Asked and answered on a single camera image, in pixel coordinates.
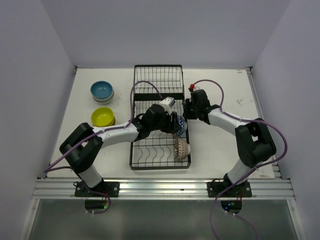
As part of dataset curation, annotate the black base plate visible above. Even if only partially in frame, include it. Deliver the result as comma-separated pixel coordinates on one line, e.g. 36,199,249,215
206,178,253,198
73,181,120,198

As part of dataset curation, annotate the blue zigzag patterned bowl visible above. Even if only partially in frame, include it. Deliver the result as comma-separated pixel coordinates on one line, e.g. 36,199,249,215
176,115,188,137

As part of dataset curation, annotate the lime yellow bowl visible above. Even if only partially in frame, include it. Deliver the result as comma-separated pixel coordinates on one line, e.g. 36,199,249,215
91,107,115,127

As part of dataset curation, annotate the black wire dish rack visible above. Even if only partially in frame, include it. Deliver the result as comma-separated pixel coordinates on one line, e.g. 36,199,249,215
129,64,191,170

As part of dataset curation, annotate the blue ceramic bowl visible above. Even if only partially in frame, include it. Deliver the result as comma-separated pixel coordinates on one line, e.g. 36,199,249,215
90,81,114,99

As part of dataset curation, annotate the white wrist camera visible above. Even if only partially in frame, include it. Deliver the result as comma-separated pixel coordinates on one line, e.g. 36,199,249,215
158,97,176,115
188,83,200,93

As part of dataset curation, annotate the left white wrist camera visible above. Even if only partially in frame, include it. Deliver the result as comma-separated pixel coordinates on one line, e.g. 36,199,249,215
158,97,176,115

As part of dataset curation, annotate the brown scale patterned bowl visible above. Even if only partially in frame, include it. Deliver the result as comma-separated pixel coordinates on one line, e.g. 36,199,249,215
173,137,191,162

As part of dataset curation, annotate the white ceramic bowl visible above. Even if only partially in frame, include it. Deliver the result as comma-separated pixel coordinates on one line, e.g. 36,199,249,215
92,94,114,101

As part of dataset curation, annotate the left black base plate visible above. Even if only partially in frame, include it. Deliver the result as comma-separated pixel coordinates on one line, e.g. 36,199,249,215
73,181,120,198

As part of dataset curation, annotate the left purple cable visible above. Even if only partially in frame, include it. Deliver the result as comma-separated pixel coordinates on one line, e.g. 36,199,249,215
43,80,163,215

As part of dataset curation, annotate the aluminium mounting rail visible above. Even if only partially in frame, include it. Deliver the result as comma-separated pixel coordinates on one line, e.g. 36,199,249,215
31,177,295,200

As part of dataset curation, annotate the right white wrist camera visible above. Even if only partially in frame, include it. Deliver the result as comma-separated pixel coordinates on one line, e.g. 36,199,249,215
188,83,200,93

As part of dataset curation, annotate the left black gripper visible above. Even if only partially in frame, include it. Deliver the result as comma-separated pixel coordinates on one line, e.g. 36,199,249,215
150,109,182,134

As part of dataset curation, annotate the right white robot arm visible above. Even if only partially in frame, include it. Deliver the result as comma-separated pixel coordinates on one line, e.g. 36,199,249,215
183,89,277,197

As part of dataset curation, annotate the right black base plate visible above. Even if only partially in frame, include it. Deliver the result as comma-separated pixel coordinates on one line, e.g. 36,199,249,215
206,178,253,198

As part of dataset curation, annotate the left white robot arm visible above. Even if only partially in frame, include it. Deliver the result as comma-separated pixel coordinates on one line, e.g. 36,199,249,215
59,104,181,197

